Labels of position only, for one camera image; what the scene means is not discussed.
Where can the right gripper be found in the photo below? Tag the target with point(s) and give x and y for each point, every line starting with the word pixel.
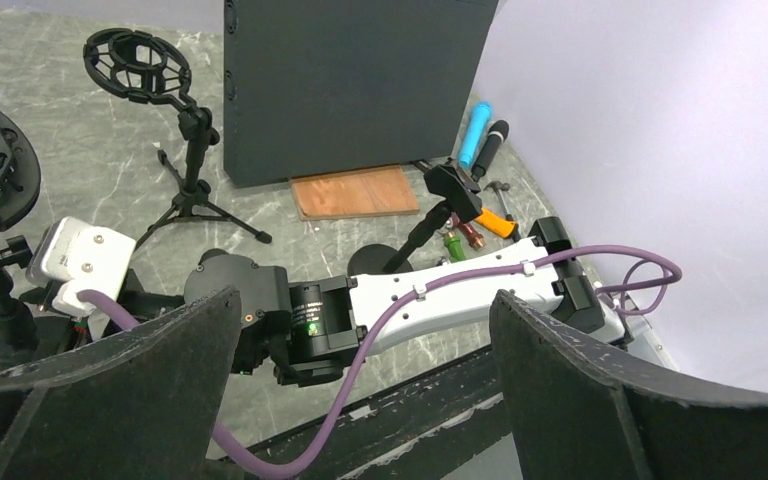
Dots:
pixel 141 304

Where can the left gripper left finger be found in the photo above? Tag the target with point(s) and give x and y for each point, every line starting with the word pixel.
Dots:
pixel 140 404

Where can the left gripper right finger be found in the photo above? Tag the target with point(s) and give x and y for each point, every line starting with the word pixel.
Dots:
pixel 582 409

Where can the black round base mic stand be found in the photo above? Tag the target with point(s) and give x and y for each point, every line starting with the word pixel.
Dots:
pixel 459 193

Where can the black condenser microphone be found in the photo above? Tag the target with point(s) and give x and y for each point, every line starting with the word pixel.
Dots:
pixel 496 136

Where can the blue handheld microphone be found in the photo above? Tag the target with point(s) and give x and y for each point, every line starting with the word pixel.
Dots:
pixel 479 117

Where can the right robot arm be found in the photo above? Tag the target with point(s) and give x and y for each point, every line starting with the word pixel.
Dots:
pixel 313 331

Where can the maroon spray nozzle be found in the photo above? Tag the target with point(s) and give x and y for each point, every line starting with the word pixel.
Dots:
pixel 473 237

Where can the green spray nozzle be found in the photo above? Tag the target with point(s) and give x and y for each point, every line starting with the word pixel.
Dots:
pixel 453 245

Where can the orange utility knife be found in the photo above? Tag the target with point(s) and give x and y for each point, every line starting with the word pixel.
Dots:
pixel 499 226

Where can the brown wooden board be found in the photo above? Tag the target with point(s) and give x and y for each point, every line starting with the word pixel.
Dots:
pixel 373 192

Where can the dark grey upright panel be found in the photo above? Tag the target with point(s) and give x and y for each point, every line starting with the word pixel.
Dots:
pixel 314 87

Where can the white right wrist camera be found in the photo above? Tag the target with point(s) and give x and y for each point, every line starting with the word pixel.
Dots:
pixel 77 256

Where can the black front rail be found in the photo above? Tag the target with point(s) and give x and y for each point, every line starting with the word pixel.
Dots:
pixel 422 428

